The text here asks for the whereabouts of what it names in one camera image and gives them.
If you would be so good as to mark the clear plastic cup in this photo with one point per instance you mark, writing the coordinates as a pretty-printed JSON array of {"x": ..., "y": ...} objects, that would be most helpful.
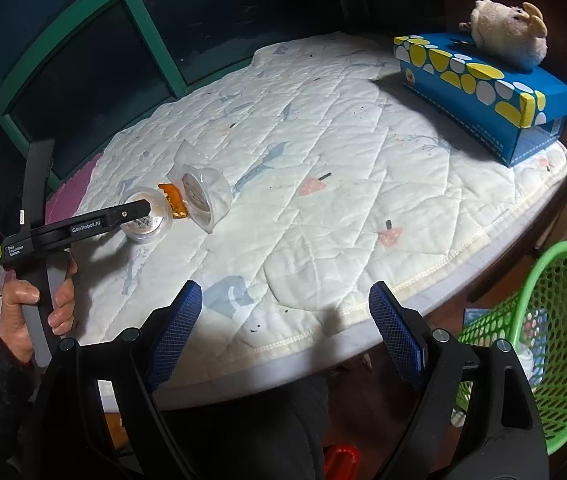
[{"x": 208, "y": 195}]

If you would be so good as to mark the white quilted blanket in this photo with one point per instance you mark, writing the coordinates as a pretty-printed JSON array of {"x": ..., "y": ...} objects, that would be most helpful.
[{"x": 338, "y": 135}]

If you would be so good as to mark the small labelled round cup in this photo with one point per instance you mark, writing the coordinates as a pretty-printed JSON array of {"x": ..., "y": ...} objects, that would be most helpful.
[{"x": 151, "y": 227}]

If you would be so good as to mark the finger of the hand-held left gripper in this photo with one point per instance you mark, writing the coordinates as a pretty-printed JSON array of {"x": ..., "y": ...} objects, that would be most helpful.
[{"x": 108, "y": 219}]

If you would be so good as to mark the blue spotted tissue box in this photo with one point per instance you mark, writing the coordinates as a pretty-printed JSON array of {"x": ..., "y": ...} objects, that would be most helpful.
[{"x": 463, "y": 105}]

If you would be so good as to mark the pink mat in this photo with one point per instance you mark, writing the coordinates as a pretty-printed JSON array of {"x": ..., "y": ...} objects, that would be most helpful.
[{"x": 75, "y": 185}]

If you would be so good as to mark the red plastic object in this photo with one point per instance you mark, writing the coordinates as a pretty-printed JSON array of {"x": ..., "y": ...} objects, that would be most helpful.
[{"x": 341, "y": 462}]

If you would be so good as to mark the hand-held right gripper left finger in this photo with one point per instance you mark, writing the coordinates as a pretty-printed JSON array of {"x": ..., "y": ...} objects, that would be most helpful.
[{"x": 178, "y": 330}]

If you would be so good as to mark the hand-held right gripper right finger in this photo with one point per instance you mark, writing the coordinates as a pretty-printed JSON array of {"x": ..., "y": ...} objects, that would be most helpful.
[{"x": 396, "y": 335}]

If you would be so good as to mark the green window frame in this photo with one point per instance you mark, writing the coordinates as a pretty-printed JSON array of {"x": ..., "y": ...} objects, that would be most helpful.
[{"x": 153, "y": 25}]

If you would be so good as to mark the green plastic basket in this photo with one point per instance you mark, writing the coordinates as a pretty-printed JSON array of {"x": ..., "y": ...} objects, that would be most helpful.
[{"x": 563, "y": 385}]

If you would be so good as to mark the person's left hand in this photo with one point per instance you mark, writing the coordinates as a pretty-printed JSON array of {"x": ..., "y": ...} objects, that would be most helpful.
[{"x": 13, "y": 320}]

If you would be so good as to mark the beige plush toy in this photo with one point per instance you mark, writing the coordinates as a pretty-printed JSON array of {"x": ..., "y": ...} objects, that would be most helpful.
[{"x": 503, "y": 35}]

